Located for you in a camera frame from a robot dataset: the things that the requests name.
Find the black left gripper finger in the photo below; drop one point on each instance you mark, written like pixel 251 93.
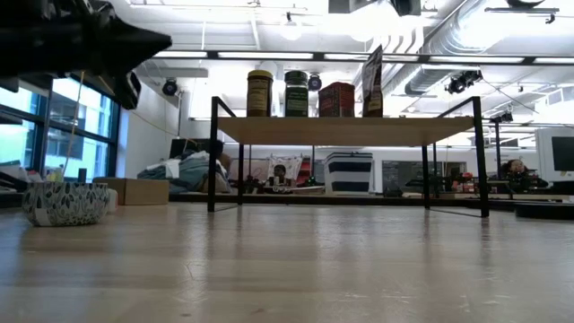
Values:
pixel 130 42

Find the yellow lid spice jar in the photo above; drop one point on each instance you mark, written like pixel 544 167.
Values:
pixel 259 93

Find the green lid spice jar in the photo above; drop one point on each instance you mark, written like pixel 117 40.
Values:
pixel 296 94

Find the red box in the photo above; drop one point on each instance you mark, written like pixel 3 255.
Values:
pixel 336 99

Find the wooden shelf black metal legs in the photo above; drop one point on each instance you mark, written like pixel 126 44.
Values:
pixel 341 131

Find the brown spice pouch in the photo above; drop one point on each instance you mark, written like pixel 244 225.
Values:
pixel 372 85

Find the pile of clothes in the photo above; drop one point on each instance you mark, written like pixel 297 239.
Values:
pixel 188 172

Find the small cardboard box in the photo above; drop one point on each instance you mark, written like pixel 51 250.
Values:
pixel 139 191

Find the small round candle tin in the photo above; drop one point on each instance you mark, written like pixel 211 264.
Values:
pixel 65 204

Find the white navy striped bin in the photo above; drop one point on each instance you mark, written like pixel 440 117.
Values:
pixel 348 172

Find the person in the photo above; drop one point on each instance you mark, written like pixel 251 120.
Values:
pixel 516 168

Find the white machine with screen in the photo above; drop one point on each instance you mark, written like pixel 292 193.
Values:
pixel 553 154

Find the black metal table frame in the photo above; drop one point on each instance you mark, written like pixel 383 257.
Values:
pixel 319 56

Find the black ceiling camera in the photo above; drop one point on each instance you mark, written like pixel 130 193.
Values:
pixel 462 81

